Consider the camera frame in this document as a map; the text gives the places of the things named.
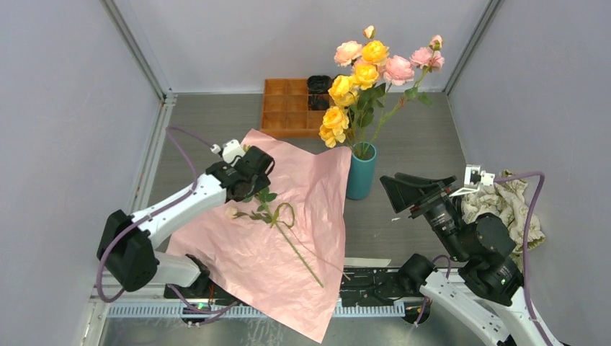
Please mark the pink wrapping paper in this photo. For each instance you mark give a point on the pink wrapping paper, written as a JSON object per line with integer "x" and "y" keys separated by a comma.
{"x": 292, "y": 271}

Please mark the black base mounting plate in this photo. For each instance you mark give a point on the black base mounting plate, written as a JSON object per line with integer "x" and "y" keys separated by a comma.
{"x": 363, "y": 286}

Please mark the dark rolled cloth back-left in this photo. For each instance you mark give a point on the dark rolled cloth back-left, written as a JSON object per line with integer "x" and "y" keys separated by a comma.
{"x": 319, "y": 84}

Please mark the teal vase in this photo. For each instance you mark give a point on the teal vase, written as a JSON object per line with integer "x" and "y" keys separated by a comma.
{"x": 361, "y": 171}

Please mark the orange compartment tray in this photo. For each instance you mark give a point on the orange compartment tray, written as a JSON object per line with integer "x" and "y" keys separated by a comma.
{"x": 285, "y": 112}

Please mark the aluminium front rail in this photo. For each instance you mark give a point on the aluminium front rail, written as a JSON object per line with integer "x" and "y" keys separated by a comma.
{"x": 372, "y": 310}

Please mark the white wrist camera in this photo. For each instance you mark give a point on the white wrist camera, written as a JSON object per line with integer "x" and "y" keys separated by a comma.
{"x": 230, "y": 152}
{"x": 475, "y": 178}

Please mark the pink rose stem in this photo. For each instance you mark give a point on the pink rose stem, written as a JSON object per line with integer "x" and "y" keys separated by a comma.
{"x": 398, "y": 71}

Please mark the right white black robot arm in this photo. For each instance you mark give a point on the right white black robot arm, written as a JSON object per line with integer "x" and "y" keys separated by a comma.
{"x": 501, "y": 311}

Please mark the white rose stem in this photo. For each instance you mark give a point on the white rose stem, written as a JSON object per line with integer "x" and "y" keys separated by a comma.
{"x": 267, "y": 215}

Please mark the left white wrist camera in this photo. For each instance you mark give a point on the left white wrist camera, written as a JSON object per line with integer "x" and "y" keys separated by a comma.
{"x": 230, "y": 152}

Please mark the cream ribbon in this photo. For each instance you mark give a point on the cream ribbon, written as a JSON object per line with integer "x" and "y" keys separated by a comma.
{"x": 365, "y": 262}

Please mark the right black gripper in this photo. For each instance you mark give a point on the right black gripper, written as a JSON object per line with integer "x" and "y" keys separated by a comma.
{"x": 403, "y": 189}

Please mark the crumpled cream patterned cloth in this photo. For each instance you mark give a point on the crumpled cream patterned cloth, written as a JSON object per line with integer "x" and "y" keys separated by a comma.
{"x": 507, "y": 201}

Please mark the dark rolled cloth middle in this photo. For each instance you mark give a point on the dark rolled cloth middle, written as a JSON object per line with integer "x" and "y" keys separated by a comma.
{"x": 318, "y": 102}

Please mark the peach rose stem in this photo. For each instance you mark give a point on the peach rose stem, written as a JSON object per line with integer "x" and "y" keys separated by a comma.
{"x": 348, "y": 52}

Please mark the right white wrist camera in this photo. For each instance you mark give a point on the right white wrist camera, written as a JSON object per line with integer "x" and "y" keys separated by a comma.
{"x": 475, "y": 178}

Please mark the yellow pink flower bunch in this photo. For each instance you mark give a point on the yellow pink flower bunch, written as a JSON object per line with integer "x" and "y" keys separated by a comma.
{"x": 353, "y": 90}

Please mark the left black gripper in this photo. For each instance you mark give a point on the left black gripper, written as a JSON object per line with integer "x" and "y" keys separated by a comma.
{"x": 261, "y": 182}

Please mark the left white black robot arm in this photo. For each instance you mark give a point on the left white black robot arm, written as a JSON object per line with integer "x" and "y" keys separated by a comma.
{"x": 128, "y": 247}

